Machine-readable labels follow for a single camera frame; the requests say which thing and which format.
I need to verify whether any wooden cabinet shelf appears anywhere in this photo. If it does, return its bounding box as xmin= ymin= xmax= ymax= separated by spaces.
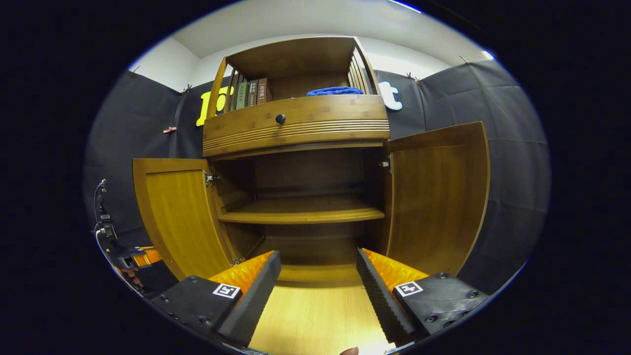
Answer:
xmin=218 ymin=197 xmax=385 ymax=225

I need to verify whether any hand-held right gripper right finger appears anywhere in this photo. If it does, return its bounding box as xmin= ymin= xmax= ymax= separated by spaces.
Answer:
xmin=356 ymin=248 xmax=490 ymax=346

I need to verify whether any wooden shoe cabinet door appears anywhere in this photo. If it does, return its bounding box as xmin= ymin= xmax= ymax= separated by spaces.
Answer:
xmin=132 ymin=158 xmax=237 ymax=281
xmin=385 ymin=121 xmax=491 ymax=277

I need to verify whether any wooden double-door shoe cabinet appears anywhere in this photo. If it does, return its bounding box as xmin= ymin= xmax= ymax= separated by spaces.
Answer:
xmin=132 ymin=35 xmax=491 ymax=289

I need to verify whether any blue towel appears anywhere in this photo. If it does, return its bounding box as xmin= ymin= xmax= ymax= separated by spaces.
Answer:
xmin=307 ymin=87 xmax=364 ymax=97

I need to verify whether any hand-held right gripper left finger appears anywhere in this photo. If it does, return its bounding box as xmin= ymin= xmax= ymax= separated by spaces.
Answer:
xmin=150 ymin=250 xmax=282 ymax=348

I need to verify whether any wooden drawer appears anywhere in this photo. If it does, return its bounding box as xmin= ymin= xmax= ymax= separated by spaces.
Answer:
xmin=202 ymin=95 xmax=390 ymax=158

